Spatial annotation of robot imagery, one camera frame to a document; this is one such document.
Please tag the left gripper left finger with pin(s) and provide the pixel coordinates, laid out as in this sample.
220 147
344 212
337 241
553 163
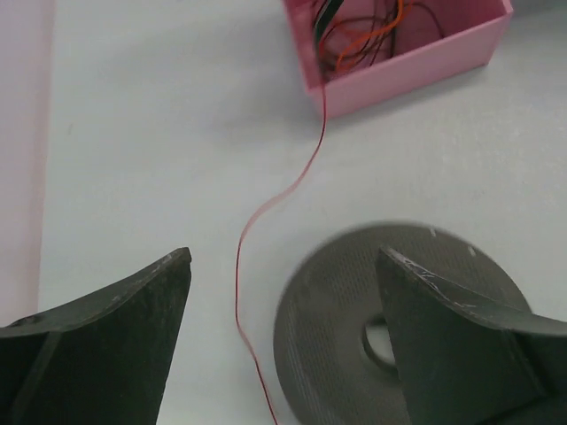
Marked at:
103 358

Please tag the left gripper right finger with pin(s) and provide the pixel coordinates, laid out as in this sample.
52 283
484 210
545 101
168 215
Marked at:
464 358

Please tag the pink plastic box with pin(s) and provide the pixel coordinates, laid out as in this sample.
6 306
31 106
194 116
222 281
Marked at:
353 54

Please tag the black cable spool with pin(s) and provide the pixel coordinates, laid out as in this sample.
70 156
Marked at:
325 374

